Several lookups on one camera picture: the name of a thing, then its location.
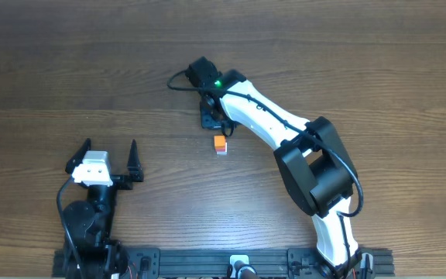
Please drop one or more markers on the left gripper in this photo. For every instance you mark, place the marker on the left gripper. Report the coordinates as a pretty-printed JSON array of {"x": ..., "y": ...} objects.
[{"x": 121, "y": 182}]

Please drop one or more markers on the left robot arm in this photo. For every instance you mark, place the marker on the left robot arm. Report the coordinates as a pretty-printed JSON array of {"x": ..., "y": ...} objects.
[{"x": 91, "y": 221}]

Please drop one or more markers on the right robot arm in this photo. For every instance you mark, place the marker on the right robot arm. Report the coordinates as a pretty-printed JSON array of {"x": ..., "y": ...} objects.
[{"x": 312, "y": 174}]

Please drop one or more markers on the orange cube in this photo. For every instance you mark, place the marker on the orange cube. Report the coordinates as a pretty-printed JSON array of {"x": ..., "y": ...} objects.
[{"x": 219, "y": 141}]

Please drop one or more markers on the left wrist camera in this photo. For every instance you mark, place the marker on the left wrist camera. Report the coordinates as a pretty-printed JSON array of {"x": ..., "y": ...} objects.
[{"x": 92, "y": 168}]

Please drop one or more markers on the mounting rail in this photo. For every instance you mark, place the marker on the mounting rail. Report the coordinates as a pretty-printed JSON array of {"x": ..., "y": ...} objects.
[{"x": 196, "y": 263}]

